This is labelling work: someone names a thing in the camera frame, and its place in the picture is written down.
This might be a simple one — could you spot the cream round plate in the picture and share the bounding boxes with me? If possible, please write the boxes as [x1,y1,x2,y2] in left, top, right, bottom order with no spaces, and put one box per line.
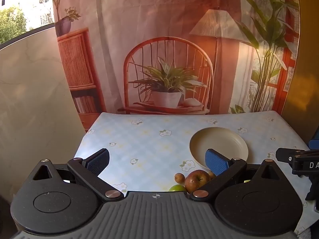
[189,127,249,166]

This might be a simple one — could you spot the red apple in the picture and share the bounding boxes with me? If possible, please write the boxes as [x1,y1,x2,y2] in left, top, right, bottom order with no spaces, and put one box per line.
[184,170,210,194]

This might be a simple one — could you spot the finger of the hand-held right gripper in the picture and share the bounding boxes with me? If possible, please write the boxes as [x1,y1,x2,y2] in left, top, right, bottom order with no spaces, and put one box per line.
[276,148,319,177]

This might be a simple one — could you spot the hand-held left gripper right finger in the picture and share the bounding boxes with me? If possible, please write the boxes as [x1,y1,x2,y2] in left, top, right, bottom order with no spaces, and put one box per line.
[191,149,285,201]

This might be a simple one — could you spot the printed wall backdrop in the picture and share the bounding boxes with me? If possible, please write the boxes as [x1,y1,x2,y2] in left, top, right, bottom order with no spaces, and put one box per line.
[52,0,301,133]

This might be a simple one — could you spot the window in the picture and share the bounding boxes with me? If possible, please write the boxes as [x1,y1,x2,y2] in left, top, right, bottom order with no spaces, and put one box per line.
[0,0,55,46]

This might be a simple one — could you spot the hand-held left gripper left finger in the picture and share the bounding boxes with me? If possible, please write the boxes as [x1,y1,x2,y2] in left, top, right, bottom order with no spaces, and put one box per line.
[32,148,125,202]

